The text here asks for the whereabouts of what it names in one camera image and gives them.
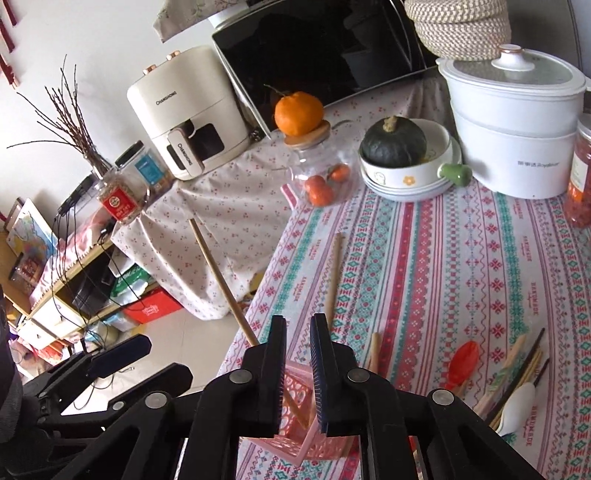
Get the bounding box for striped patterned tablecloth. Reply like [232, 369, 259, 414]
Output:
[217, 180, 591, 480]

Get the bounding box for green and white package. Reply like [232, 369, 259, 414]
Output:
[111, 265, 155, 296]

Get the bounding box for white plate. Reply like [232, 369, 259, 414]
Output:
[362, 138, 462, 203]

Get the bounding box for floral microwave cover cloth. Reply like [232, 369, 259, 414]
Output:
[154, 0, 252, 43]

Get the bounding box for pink lattice utensil holder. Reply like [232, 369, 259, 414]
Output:
[247, 360, 356, 472]

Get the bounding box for dark green squash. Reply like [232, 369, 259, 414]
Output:
[360, 115, 428, 168]

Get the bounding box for large orange mandarin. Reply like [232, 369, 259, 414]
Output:
[274, 91, 325, 138]

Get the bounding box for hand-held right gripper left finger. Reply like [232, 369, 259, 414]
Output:
[74, 316, 287, 480]

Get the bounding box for black microwave oven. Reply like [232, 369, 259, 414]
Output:
[211, 0, 439, 139]

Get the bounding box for jar of red preserves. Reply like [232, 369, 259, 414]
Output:
[563, 113, 591, 228]

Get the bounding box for cream air fryer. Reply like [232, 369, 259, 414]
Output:
[127, 45, 252, 182]

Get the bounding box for black power strip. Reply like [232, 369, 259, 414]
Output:
[58, 174, 100, 215]

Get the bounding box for blue label jar black lid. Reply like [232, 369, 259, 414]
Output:
[115, 141, 175, 204]

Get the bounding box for glass jar with wooden lid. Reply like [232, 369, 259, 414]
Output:
[283, 120, 363, 208]

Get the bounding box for small-flower cabinet cover cloth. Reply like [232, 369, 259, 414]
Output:
[111, 69, 458, 321]

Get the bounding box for white ceramic spoon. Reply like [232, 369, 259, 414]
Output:
[496, 383, 536, 437]

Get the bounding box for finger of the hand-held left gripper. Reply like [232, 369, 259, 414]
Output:
[41, 363, 195, 431]
[28, 335, 153, 400]

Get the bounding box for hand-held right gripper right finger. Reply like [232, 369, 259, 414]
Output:
[310, 314, 546, 480]

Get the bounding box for black cable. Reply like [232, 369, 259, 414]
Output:
[50, 210, 118, 335]

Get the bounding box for white electric cooking pot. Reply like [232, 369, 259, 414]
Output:
[436, 44, 589, 200]

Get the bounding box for woven rope basket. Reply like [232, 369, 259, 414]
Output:
[404, 0, 513, 61]

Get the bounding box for grey refrigerator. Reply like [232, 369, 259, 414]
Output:
[505, 0, 591, 79]

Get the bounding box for wooden shelf unit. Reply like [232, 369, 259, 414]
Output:
[16, 231, 139, 352]

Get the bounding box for red wall decoration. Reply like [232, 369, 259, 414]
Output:
[0, 0, 21, 88]

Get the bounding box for white bowl with green handle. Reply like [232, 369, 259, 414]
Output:
[360, 119, 472, 190]

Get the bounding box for pink cloth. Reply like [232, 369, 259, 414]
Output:
[41, 208, 116, 296]

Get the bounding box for colourful picture board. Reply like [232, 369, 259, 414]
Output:
[7, 198, 58, 257]

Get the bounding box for patterned wooden utensil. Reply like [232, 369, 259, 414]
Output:
[473, 333, 528, 416]

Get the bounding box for red cardboard box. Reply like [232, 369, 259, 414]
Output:
[122, 288, 183, 326]

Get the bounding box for red plastic spoon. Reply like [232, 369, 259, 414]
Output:
[441, 340, 481, 398]

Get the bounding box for dry twig bunch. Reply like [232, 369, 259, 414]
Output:
[7, 55, 116, 178]

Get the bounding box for red label glass jar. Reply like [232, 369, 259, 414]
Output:
[95, 168, 153, 225]

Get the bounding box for wooden chopstick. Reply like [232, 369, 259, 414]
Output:
[493, 353, 546, 430]
[488, 347, 544, 423]
[324, 232, 346, 334]
[366, 332, 382, 374]
[188, 218, 310, 430]

